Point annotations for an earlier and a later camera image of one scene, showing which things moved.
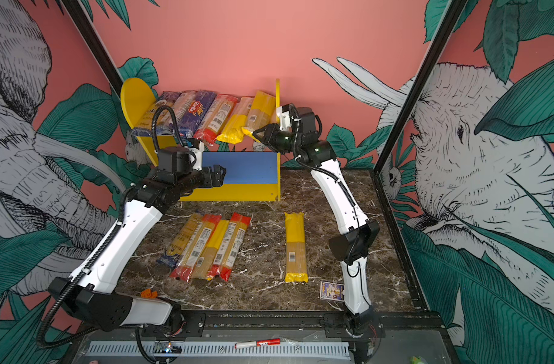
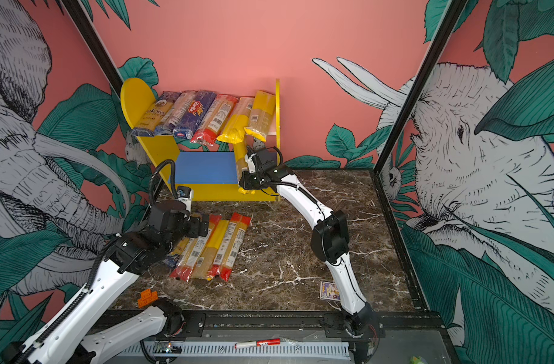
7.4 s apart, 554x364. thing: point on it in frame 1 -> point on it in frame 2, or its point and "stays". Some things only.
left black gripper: x=218 y=177 -> x=195 y=221
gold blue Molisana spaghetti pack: x=171 y=257 stays
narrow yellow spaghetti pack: x=234 y=128 stays
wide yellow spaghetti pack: x=261 y=113 stays
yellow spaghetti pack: x=295 y=248 -> x=240 y=149
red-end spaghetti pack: x=215 y=119 stays
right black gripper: x=274 y=136 -> x=247 y=175
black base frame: x=284 y=324 stays
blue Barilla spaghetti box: x=195 y=112 stays
